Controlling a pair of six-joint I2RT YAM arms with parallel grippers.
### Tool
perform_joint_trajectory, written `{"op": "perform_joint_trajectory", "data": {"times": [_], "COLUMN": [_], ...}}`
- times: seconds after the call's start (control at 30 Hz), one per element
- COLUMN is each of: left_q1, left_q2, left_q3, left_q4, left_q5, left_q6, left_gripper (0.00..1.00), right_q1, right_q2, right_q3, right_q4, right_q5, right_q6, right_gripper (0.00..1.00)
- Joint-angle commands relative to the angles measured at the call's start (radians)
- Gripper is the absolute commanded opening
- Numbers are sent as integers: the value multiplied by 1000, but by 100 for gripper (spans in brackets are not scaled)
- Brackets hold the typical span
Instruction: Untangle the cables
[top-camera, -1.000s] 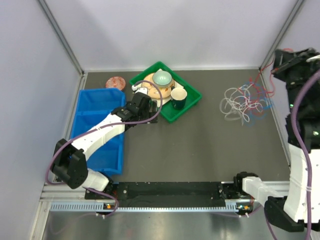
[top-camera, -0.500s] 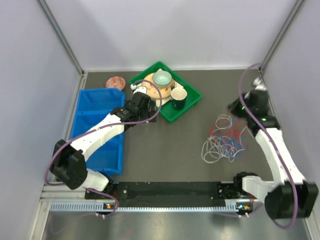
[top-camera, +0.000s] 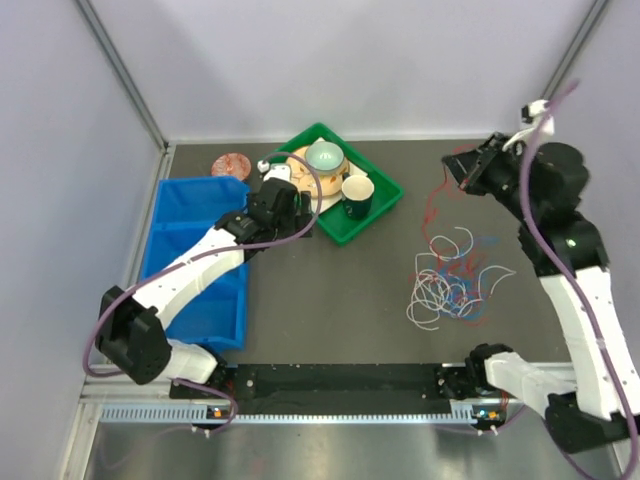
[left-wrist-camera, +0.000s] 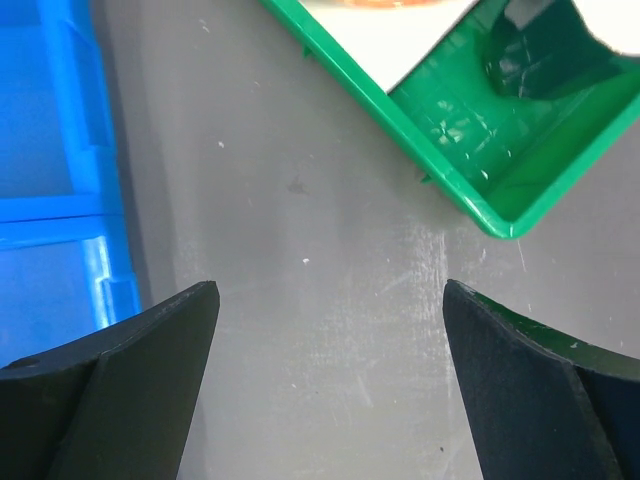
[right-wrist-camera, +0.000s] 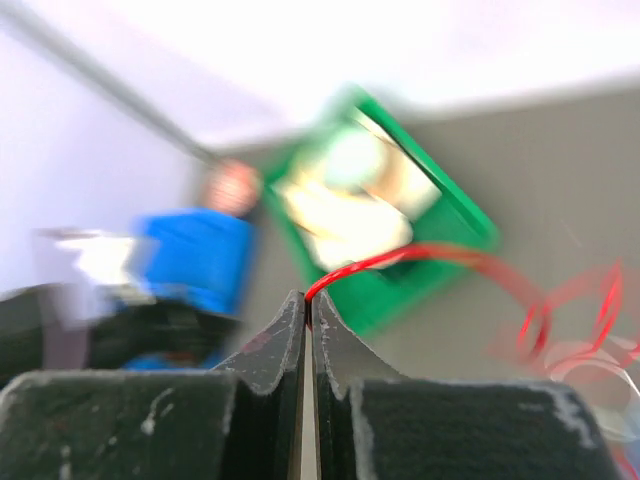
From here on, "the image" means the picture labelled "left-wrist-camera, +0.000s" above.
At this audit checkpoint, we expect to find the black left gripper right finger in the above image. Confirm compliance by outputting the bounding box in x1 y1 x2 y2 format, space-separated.
443 280 639 479

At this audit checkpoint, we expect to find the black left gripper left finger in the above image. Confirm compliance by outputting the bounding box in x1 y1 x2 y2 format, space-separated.
1 281 220 479

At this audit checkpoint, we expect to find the blue plastic bin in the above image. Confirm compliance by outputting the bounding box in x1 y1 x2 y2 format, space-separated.
1 1 141 364

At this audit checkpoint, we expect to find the green plastic tray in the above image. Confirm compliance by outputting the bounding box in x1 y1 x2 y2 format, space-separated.
266 1 639 239

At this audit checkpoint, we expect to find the white paper sheet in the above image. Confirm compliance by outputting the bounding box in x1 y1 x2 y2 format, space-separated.
300 1 639 92

